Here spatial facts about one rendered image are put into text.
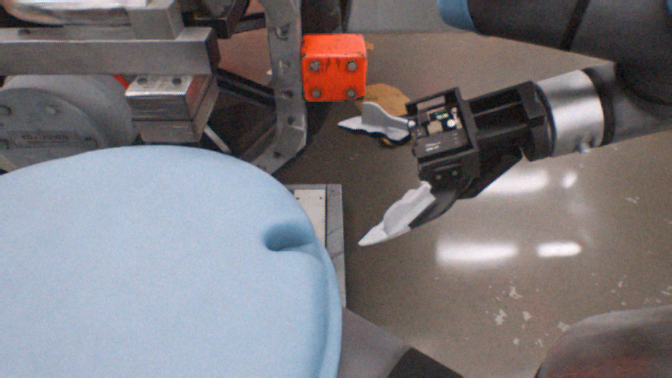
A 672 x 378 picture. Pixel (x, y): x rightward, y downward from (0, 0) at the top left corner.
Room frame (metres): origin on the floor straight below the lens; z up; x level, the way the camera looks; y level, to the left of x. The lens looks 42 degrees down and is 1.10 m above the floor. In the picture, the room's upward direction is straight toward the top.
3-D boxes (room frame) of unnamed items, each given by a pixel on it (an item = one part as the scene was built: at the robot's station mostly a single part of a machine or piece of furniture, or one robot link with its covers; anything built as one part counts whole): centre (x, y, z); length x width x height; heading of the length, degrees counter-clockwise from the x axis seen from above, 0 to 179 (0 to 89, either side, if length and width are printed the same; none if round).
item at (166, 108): (0.32, 0.14, 0.93); 0.09 x 0.05 x 0.05; 1
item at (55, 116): (0.46, 0.32, 0.85); 0.21 x 0.14 x 0.14; 1
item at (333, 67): (0.54, 0.00, 0.85); 0.09 x 0.08 x 0.07; 91
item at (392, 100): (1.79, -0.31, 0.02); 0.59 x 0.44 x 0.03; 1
